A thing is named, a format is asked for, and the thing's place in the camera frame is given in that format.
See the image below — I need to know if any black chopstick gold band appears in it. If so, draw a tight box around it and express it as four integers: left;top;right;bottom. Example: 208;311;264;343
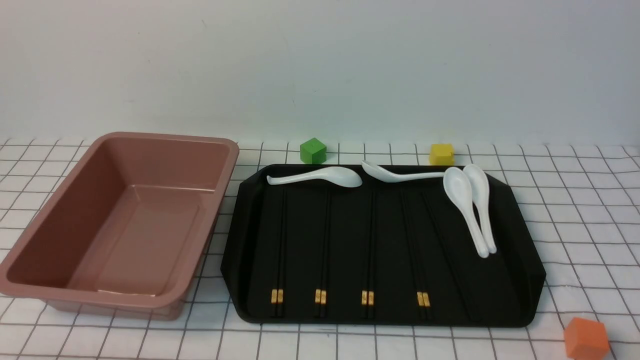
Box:
404;191;433;321
360;191;376;319
275;189;288;318
270;190;286;318
318;190;332;318
400;190;428;322
366;192;377;320
314;189;328;319

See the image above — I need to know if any white spoon far left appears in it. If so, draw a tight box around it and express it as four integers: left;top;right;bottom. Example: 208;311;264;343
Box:
266;166;363;188

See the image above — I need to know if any white spoon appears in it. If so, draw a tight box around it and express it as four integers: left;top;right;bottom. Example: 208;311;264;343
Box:
462;164;498;255
361;160;445;183
443;166;490;259
266;166;363;188

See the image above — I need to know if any green cube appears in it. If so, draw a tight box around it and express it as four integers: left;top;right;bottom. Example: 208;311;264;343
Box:
299;137;327;165

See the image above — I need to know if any white spoon upper middle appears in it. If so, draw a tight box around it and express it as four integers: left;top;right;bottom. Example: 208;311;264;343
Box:
361;160;445;183

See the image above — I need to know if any black serving tray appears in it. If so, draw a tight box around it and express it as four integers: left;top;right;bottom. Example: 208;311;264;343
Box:
221;164;547;328

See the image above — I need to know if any yellow cube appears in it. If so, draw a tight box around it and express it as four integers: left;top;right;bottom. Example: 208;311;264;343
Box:
429;143;455;166

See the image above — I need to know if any white spoon right inner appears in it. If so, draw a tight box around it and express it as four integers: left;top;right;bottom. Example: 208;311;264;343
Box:
443;166;490;259

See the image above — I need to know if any white spoon right outer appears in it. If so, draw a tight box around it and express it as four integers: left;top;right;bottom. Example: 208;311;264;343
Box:
462;164;498;255

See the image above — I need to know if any pink rectangular plastic bin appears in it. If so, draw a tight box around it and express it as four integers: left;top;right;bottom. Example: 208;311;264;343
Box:
0;132;239;321

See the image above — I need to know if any orange cube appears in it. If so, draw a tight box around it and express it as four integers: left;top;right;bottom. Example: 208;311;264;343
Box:
563;317;610;360

